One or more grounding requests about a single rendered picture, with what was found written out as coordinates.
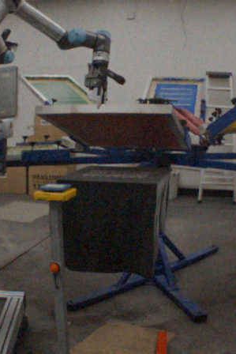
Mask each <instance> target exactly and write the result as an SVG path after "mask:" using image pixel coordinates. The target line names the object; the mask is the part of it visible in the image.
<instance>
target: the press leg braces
mask: <svg viewBox="0 0 236 354"><path fill-rule="evenodd" d="M164 244H165V245H166V246H167V247H169V248H170V250H171V251H172V252H173V253H174V254H175V255H176V256H177V260H175V261H176V262H180V263H183V262H184V261H186V260H188V259H189V258H185V257H184V256H183V255H184V254H183V253H182V252H181V251H180V250H179V249H178V248H177V247H176V246H175V245H174V244H173V242H172V241H171V240H170V239H169V238H168V237H167V235H166V242H164V243H163V239H162V237H161V238H159V256H160V259H161V261H162V263H163V268H164V272H165V274H166V277H167V284H165V285H164V286H165V287H166V288H168V289H169V290H170V291H175V290H179V288H178V287H177V286H176V285H175V283H174V276H173V273H172V271H171V267H170V263H169V260H168V257H167V256H168V255H167V252H166V248H165V246H164ZM130 276H131V273H123V274H122V276H121V277H120V279H119V280H118V283H115V284H113V285H114V286H117V287H119V288H120V287H123V286H125V285H128V284H130V282H128V281H127V280H128V279H129V277H130Z"/></svg>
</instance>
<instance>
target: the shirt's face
mask: <svg viewBox="0 0 236 354"><path fill-rule="evenodd" d="M170 169H171V168H149V167H123V166H99V165H88V166H86V167H84V168H81V169H80V170H79V171H75V172H73V173H70V174H68V175H65V176H63V177H61V178H59V179H68V180H88V181H108V182H130V183H156V182H157V181H158V180H159V179H161V178H162V177H163V176H164V175H165V174H166V173H167V172H168V171H169V170H170ZM92 170H97V171H143V172H152V173H151V174H150V175H149V176H147V177H146V178H145V179H136V178H115V177H93V176H81V175H83V174H85V173H87V172H90V171H92Z"/></svg>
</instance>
